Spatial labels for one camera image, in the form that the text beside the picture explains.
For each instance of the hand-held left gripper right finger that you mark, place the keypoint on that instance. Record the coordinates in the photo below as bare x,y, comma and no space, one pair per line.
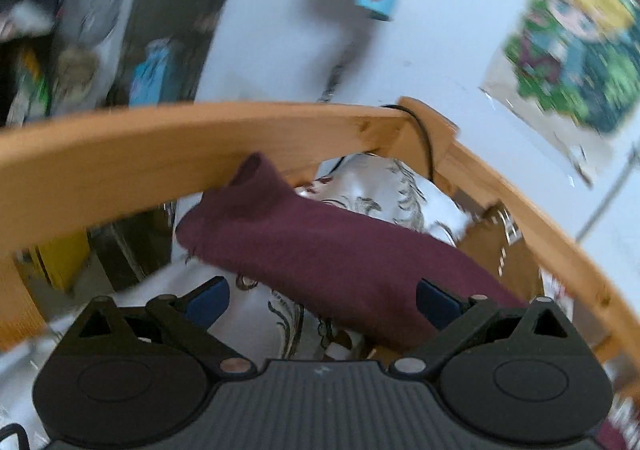
436,304

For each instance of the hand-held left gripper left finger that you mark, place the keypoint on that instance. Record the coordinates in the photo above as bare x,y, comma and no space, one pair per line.
209,302

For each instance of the maroon shirt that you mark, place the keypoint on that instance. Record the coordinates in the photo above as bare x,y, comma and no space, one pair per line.
320,250

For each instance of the brown printed blanket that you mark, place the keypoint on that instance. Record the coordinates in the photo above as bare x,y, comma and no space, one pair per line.
480,250

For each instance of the white patterned bed sheet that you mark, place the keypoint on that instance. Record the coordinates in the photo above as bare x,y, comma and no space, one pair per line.
362,182

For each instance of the yellow box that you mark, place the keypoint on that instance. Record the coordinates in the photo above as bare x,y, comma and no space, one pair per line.
60,257

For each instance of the light blue bag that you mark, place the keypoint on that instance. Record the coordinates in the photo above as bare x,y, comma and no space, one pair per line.
155,74

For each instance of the grey hanging garment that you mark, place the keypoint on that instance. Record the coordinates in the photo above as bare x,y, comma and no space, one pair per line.
95,14

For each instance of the wooden frame rail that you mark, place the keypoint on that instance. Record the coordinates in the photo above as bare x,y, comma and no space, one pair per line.
150,149

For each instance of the white wall pipe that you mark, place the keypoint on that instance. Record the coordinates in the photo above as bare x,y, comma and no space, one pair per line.
605,201

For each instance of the green cartoon figure wall poster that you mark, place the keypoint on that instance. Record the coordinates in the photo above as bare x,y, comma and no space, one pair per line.
570,59

